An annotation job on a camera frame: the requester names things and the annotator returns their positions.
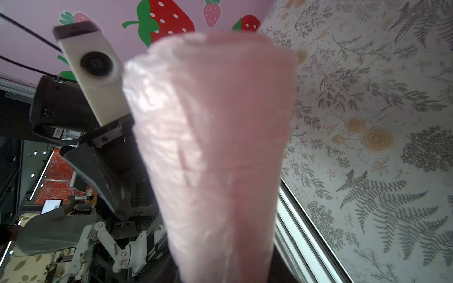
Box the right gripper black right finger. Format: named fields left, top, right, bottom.
left=268, top=246, right=298, bottom=283

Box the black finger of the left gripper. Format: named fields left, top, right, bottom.
left=60, top=144, right=132, bottom=222

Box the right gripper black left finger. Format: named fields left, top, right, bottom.
left=148, top=258, right=180, bottom=283

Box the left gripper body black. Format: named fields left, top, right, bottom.
left=79, top=114, right=150, bottom=184

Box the pink trash bag roll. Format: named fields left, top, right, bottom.
left=123, top=32, right=298, bottom=283

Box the white robot arm behind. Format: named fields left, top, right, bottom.
left=58, top=218, right=182, bottom=283

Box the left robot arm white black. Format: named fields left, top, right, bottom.
left=29, top=75, right=152, bottom=222

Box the computer monitor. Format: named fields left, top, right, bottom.
left=41, top=199, right=63, bottom=215

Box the person in white shirt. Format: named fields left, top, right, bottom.
left=1, top=195, right=98, bottom=256

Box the aluminium rail frame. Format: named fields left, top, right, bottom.
left=274, top=180, right=353, bottom=283

